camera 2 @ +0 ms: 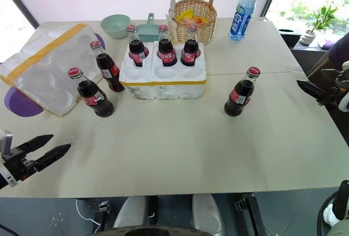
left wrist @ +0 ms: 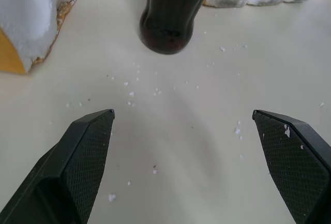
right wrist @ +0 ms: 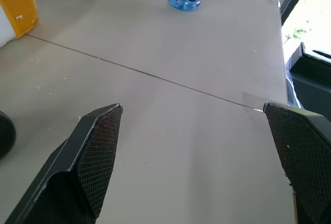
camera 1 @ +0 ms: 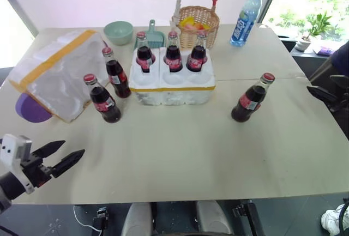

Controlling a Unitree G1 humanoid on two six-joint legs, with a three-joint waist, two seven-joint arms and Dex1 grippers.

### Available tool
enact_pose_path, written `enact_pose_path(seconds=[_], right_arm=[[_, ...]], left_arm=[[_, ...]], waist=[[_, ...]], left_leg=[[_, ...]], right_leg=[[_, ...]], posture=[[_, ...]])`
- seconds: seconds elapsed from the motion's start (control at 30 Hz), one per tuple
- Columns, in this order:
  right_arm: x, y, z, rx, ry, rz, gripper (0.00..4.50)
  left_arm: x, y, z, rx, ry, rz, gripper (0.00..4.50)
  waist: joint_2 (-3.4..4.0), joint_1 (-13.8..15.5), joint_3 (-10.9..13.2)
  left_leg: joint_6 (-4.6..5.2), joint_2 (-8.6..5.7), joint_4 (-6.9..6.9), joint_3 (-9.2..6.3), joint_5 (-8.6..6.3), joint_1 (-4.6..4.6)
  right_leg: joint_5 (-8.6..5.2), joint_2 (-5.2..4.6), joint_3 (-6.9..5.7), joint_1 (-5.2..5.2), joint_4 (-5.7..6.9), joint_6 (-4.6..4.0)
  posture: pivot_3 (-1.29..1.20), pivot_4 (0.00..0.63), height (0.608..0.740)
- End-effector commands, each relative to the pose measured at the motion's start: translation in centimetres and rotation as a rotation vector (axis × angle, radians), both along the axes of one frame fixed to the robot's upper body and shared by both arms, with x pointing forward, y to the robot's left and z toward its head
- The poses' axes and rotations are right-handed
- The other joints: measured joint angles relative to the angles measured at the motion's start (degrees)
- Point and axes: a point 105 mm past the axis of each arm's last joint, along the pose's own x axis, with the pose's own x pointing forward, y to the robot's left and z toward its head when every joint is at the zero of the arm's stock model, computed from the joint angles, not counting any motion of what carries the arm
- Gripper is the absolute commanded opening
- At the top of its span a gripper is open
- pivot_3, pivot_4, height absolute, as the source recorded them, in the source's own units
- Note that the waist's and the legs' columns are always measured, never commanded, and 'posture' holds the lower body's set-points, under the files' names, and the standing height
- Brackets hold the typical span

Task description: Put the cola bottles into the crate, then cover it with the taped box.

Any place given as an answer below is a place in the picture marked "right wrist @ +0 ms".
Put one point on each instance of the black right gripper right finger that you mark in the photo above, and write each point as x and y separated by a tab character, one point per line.
300	151

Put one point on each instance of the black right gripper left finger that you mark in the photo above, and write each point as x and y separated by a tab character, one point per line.
77	172

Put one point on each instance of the black equipment case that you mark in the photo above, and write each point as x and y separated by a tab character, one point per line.
310	79

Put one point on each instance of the black round object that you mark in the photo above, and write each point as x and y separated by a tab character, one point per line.
5	136

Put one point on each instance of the yellow and white container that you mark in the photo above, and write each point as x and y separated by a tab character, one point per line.
16	6

